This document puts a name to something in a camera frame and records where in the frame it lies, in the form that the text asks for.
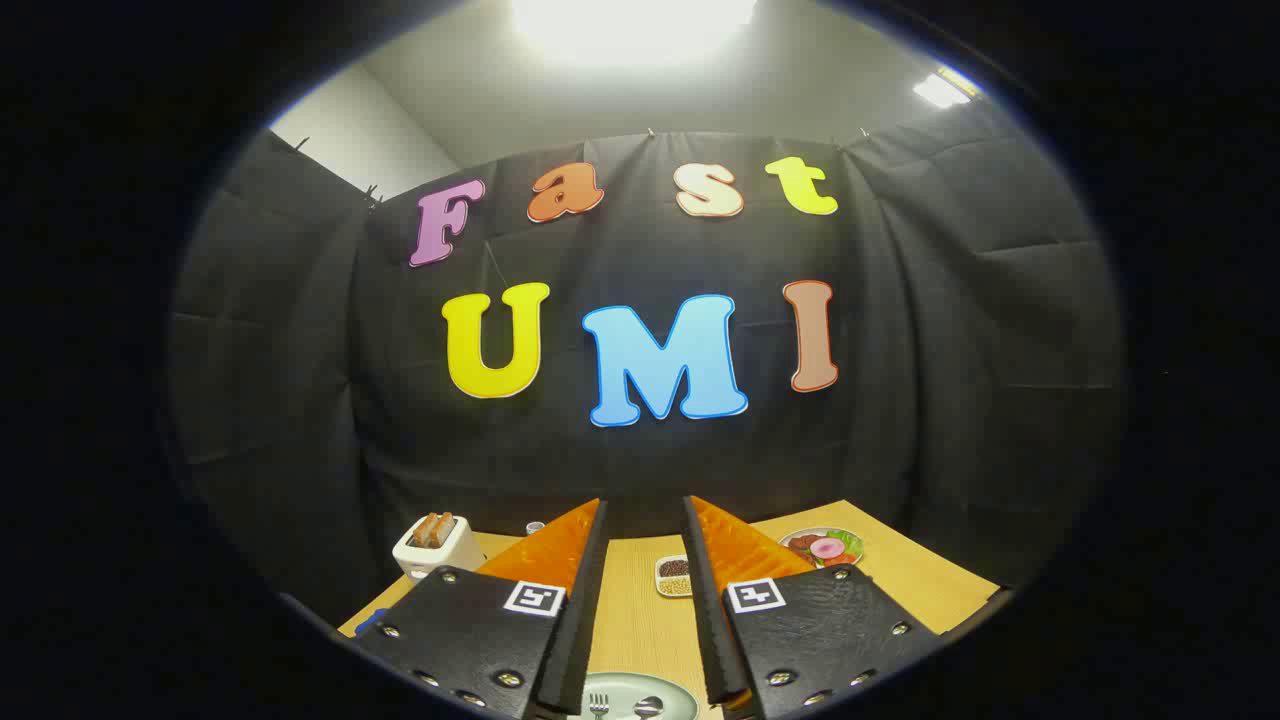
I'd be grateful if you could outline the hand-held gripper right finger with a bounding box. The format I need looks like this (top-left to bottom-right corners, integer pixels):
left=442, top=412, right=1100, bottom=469
left=682, top=496, right=947, bottom=720

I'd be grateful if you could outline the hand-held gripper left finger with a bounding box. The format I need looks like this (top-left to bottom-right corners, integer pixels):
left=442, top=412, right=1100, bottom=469
left=340, top=498, right=611, bottom=720

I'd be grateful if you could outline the pale green plate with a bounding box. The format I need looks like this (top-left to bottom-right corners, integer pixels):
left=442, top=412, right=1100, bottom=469
left=580, top=672, right=699, bottom=720

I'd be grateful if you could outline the white plate of food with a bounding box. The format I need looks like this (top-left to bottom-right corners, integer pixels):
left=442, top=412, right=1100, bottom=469
left=778, top=527, right=865, bottom=569

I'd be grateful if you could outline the cream toaster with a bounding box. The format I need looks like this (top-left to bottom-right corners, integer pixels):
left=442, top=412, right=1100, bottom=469
left=392, top=512, right=487, bottom=583

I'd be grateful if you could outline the small ceiling light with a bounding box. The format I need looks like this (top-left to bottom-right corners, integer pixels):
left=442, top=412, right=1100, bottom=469
left=912, top=66, right=983, bottom=109

